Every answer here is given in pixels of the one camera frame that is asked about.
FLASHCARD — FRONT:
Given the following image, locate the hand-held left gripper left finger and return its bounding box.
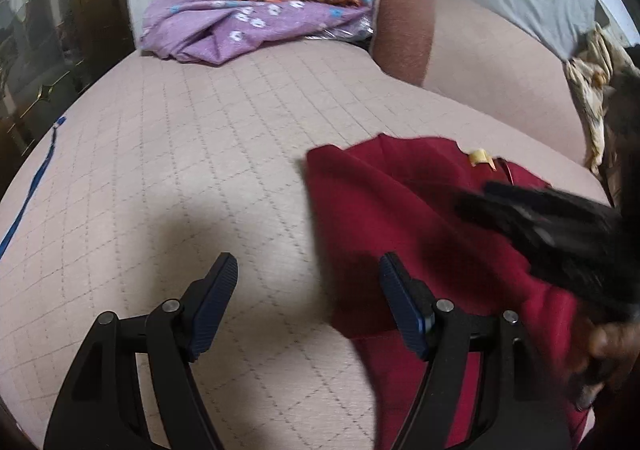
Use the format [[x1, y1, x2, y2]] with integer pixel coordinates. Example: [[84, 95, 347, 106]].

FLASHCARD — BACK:
[[44, 252, 239, 450]]

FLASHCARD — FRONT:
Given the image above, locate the beige patterned cloth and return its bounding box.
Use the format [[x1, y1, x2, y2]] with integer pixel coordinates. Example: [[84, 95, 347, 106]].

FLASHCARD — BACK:
[[565, 24, 640, 181]]

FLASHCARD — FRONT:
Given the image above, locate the blue strap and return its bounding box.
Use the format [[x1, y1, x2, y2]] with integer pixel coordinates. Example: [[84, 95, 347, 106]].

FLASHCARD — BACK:
[[0, 116, 67, 261]]

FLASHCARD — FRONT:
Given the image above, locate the pink and brown bolster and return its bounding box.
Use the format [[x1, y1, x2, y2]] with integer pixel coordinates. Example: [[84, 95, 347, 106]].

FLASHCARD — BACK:
[[372, 0, 588, 165]]

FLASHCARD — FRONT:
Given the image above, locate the pink quilted bed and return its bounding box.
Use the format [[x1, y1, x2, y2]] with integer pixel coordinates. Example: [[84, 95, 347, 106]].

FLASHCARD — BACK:
[[0, 37, 613, 450]]

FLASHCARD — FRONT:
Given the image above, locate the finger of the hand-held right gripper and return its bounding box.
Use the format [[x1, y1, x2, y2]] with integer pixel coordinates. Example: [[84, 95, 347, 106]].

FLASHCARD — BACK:
[[481, 181, 558, 207], [452, 192, 548, 245]]

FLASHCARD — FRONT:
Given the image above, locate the wooden cabinet with glass door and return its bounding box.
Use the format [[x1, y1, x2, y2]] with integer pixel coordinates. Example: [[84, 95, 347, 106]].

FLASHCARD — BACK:
[[0, 0, 136, 201]]

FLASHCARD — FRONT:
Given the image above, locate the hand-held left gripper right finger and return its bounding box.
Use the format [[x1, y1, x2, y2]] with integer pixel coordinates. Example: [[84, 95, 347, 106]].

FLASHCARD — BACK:
[[378, 252, 573, 450]]

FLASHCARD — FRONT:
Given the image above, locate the person's right hand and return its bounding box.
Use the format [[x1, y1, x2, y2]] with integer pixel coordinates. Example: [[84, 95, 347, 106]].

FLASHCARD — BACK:
[[575, 320, 640, 411]]

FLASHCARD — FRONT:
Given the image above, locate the silver foil wrapper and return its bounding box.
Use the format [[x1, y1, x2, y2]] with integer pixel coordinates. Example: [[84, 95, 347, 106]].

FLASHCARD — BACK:
[[305, 14, 378, 41]]

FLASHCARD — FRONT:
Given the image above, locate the dark red garment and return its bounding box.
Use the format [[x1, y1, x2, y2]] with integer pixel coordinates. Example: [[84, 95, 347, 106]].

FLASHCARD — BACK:
[[305, 132, 613, 450]]

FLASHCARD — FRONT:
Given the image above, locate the purple floral cloth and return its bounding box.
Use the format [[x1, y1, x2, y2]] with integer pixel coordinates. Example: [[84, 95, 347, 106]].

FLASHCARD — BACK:
[[139, 0, 378, 66]]

